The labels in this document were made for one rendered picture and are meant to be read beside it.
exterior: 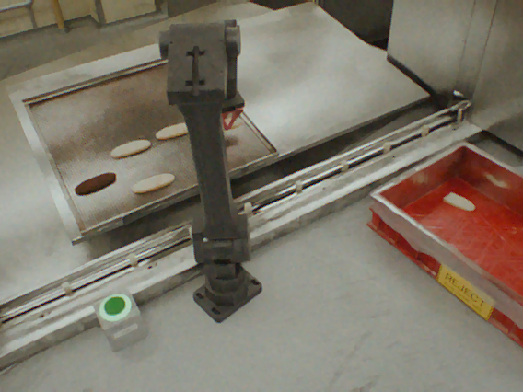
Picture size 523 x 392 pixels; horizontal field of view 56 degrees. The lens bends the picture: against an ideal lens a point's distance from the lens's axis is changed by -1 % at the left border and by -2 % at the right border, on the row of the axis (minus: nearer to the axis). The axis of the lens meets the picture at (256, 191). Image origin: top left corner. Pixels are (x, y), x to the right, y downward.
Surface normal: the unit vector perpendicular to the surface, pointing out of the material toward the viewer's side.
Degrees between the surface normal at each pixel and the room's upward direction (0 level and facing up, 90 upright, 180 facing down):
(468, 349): 0
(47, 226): 0
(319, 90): 10
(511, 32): 90
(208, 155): 98
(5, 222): 0
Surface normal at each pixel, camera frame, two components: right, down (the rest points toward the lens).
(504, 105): -0.86, 0.37
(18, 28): 0.51, 0.55
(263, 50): 0.04, -0.65
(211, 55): -0.04, -0.33
